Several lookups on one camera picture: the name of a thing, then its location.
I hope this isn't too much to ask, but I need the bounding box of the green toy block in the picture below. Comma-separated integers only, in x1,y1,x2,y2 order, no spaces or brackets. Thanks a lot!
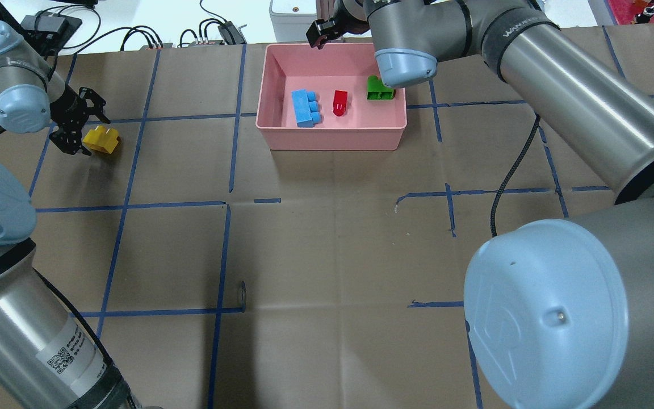
366,75,396,101

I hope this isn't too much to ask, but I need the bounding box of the yellow toy block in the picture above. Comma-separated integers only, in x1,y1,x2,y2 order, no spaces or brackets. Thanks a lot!
82,125,120,155

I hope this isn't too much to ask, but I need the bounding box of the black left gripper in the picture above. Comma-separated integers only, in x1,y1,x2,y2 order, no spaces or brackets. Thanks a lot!
49,86,111,156

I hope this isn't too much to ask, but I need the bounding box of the red toy block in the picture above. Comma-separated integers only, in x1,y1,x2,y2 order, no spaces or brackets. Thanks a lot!
332,90,349,117

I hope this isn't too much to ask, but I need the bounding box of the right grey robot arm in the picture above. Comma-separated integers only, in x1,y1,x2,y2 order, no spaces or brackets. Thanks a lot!
306,1,654,408

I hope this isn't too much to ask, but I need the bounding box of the white plastic container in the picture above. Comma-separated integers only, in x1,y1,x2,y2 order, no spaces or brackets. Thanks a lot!
269,1,318,43

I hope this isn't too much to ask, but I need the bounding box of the blue toy block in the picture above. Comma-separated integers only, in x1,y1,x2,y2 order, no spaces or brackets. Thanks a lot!
291,89,322,128

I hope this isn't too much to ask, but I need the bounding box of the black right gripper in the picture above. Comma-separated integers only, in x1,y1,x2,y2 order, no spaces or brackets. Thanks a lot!
306,9,370,49

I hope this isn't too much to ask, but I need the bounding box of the pink plastic box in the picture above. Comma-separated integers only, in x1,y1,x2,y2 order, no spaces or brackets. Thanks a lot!
256,43,407,151

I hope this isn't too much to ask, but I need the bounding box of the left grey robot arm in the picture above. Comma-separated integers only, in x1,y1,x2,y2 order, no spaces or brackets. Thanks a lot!
0,20,140,408

